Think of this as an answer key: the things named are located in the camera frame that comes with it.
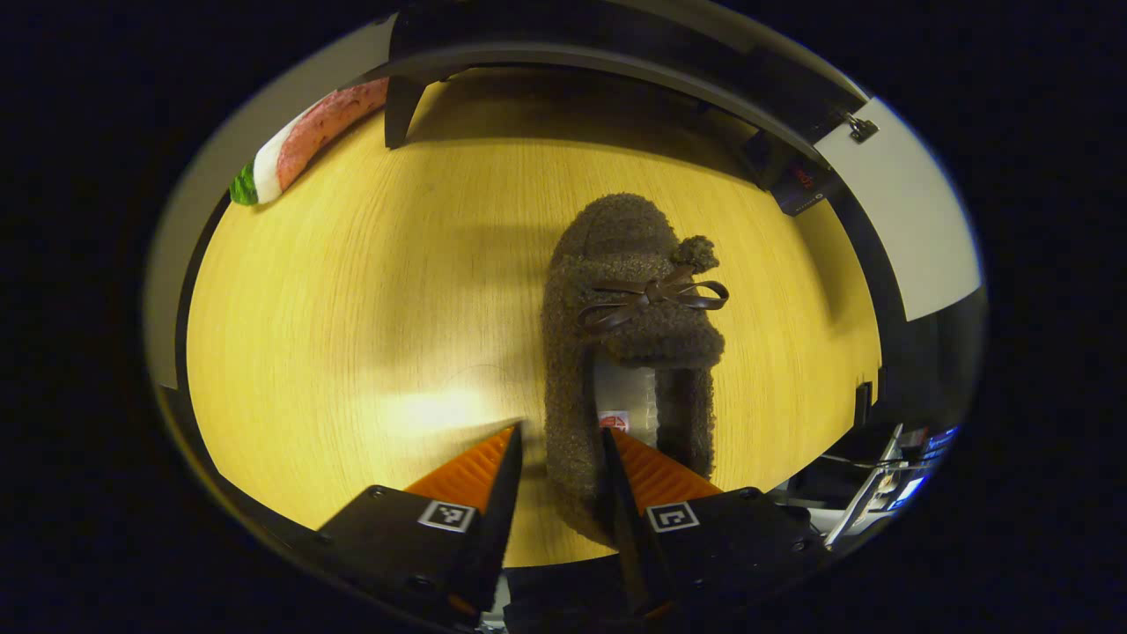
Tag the brown fuzzy shoe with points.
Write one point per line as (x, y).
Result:
(616, 246)

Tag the watermelon pattern plush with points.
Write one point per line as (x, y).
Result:
(313, 132)

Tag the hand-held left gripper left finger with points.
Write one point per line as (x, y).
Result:
(502, 519)

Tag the white grey shoe cabinet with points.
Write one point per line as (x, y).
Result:
(572, 31)

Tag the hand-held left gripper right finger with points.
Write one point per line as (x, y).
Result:
(627, 546)

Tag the dark equipment with blue lights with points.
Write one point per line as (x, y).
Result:
(872, 493)

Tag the black backdrop cloth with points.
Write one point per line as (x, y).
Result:
(933, 352)

